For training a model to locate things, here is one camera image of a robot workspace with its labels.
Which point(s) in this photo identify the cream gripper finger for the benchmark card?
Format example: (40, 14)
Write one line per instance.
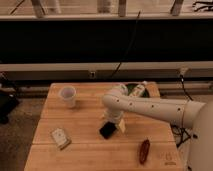
(121, 126)

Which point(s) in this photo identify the black eraser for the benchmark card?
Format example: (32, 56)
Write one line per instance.
(107, 129)

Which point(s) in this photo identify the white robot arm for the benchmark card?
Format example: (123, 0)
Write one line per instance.
(194, 115)

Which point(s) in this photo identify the dark red brush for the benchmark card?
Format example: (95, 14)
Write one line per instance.
(144, 151)

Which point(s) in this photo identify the white green bottle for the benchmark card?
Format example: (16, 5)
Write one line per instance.
(138, 90)

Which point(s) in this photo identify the green bowl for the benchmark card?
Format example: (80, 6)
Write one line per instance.
(128, 87)

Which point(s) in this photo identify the translucent plastic cup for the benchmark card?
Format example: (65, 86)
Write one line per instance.
(68, 96)

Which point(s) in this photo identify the black object at left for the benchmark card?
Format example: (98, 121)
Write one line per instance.
(7, 101)

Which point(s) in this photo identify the wall power outlet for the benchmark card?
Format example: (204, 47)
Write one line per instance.
(92, 74)

